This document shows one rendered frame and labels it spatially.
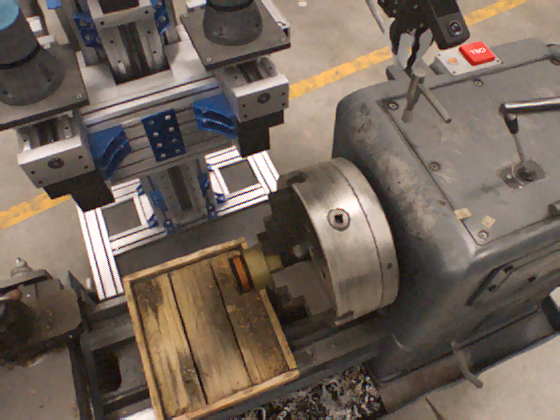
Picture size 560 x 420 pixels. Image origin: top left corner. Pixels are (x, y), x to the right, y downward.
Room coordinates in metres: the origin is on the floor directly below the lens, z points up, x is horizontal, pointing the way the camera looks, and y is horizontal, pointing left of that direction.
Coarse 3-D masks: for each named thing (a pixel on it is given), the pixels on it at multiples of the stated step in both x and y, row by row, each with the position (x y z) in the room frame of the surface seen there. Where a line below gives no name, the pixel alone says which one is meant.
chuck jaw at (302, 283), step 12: (300, 264) 0.40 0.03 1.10; (312, 264) 0.41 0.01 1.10; (276, 276) 0.37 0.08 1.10; (288, 276) 0.38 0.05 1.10; (300, 276) 0.38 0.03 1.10; (312, 276) 0.38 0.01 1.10; (276, 288) 0.35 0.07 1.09; (288, 288) 0.35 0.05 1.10; (300, 288) 0.35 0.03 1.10; (312, 288) 0.36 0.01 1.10; (300, 300) 0.34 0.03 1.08; (312, 300) 0.33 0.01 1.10; (324, 300) 0.33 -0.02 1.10; (312, 312) 0.31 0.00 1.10; (324, 312) 0.31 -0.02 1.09; (348, 312) 0.32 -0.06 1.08
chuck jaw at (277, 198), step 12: (288, 180) 0.52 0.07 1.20; (300, 180) 0.52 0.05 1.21; (276, 192) 0.50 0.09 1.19; (288, 192) 0.50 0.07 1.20; (276, 204) 0.47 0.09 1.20; (288, 204) 0.47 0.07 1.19; (276, 216) 0.46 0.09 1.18; (288, 216) 0.46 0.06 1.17; (276, 228) 0.44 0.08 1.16; (288, 228) 0.45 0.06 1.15; (300, 228) 0.46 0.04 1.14; (264, 240) 0.42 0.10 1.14; (276, 240) 0.43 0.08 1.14; (288, 240) 0.43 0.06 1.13; (300, 240) 0.44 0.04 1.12; (264, 252) 0.41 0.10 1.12; (276, 252) 0.41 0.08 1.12
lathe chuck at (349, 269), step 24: (312, 168) 0.55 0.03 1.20; (312, 192) 0.48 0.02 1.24; (336, 192) 0.48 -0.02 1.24; (312, 216) 0.43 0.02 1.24; (360, 216) 0.44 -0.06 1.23; (312, 240) 0.41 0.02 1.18; (336, 240) 0.39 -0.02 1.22; (360, 240) 0.40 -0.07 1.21; (336, 264) 0.36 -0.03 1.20; (360, 264) 0.37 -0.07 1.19; (336, 288) 0.33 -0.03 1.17; (360, 288) 0.34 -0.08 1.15; (336, 312) 0.31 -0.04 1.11; (360, 312) 0.33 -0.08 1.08
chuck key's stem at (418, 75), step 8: (416, 72) 0.63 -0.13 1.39; (424, 72) 0.63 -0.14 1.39; (416, 80) 0.62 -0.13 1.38; (408, 88) 0.63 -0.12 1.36; (416, 88) 0.62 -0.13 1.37; (408, 96) 0.62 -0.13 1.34; (416, 96) 0.62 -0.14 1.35; (408, 104) 0.62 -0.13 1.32; (408, 112) 0.62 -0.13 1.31; (408, 120) 0.62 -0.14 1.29
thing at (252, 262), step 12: (252, 252) 0.41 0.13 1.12; (240, 264) 0.38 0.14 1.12; (252, 264) 0.38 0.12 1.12; (264, 264) 0.39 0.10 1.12; (276, 264) 0.39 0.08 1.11; (240, 276) 0.36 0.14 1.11; (252, 276) 0.36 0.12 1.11; (264, 276) 0.37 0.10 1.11; (240, 288) 0.34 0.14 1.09; (252, 288) 0.35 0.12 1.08; (264, 288) 0.36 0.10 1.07
